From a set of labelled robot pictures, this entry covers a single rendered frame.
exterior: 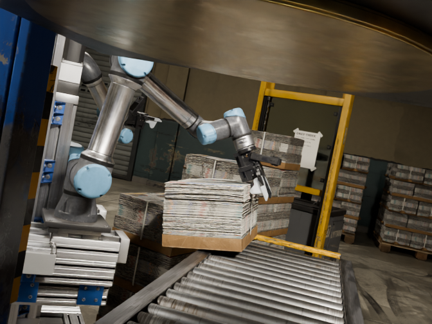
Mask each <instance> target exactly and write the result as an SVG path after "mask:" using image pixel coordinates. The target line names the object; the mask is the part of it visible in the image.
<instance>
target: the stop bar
mask: <svg viewBox="0 0 432 324"><path fill-rule="evenodd" d="M254 239H255V240H260V241H263V242H268V243H272V244H277V245H280V246H285V247H288V248H293V249H299V250H302V251H307V252H310V253H315V254H319V255H323V256H326V257H332V258H336V259H341V254H340V253H335V252H331V251H327V250H323V249H318V248H315V247H310V246H304V245H301V244H296V243H293V242H288V241H284V240H279V239H276V238H271V237H266V236H262V235H257V236H256V237H255V238H254Z"/></svg>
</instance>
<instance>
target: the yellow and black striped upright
mask: <svg viewBox="0 0 432 324"><path fill-rule="evenodd" d="M57 69H58V67H57V66H54V65H52V64H51V68H50V72H49V79H48V86H47V90H46V97H45V102H44V108H43V113H42V120H41V124H40V131H39V138H38V142H37V150H36V154H35V161H34V165H33V172H32V176H31V183H30V190H29V194H28V202H27V205H26V213H25V217H24V224H23V228H22V235H21V242H20V246H19V253H18V257H17V265H16V268H15V276H14V280H13V287H12V294H11V298H10V304H11V303H13V302H16V301H17V298H18V294H19V287H20V282H21V276H22V274H23V267H24V260H25V256H26V249H27V245H28V237H29V234H30V226H31V222H32V215H33V208H34V204H35V197H36V193H37V186H38V182H39V175H40V171H41V163H42V157H43V152H44V146H45V141H46V134H47V130H48V123H49V118H50V112H51V105H52V101H53V91H54V87H55V80H56V75H57Z"/></svg>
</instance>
